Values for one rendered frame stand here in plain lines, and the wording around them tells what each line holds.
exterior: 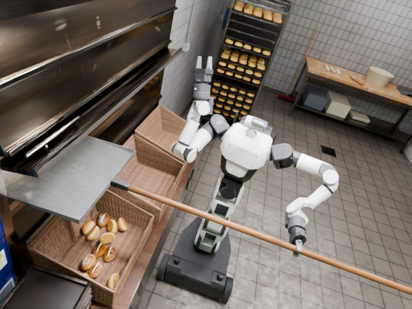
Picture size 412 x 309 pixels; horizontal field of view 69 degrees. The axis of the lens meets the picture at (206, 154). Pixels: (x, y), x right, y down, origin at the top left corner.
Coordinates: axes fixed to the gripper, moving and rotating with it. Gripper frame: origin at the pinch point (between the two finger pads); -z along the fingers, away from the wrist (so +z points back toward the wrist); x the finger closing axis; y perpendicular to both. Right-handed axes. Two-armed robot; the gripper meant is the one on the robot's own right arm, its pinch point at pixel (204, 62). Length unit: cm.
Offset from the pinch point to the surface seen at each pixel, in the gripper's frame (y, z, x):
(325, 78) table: -386, -9, -131
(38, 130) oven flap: 75, 33, -10
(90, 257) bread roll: 48, 112, -28
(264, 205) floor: -162, 141, -61
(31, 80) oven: 77, 14, -7
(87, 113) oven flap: 49, 30, -29
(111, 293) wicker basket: 48, 117, -1
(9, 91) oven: 85, 18, -1
